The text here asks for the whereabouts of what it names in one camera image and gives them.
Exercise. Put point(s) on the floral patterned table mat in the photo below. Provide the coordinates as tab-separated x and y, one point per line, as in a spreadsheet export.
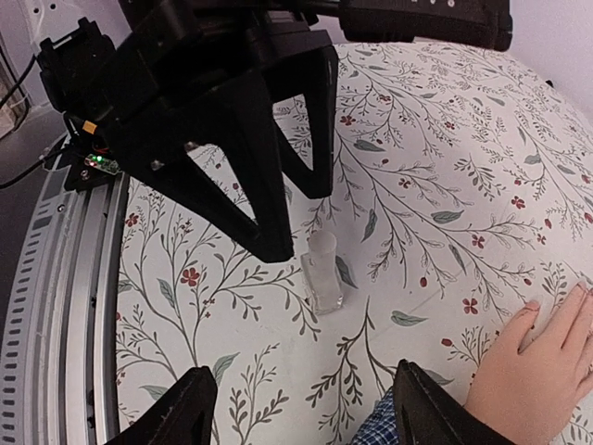
462	190

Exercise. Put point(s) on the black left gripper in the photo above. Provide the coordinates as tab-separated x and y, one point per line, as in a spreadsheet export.
209	72

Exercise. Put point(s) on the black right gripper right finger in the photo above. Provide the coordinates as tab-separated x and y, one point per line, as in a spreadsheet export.
427	414

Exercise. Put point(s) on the person's bare hand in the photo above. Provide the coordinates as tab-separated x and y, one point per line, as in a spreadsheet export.
528	394

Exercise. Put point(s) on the front aluminium rail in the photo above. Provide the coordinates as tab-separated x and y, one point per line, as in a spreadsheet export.
58	361

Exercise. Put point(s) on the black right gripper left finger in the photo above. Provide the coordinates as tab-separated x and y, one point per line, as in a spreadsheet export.
182	415

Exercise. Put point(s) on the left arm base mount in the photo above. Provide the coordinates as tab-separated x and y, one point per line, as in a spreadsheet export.
84	153

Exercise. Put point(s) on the clear nail polish bottle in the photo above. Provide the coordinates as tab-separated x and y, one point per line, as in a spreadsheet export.
320	273

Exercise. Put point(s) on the blue checkered sleeve forearm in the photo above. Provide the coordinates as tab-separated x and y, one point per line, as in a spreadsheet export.
379	428

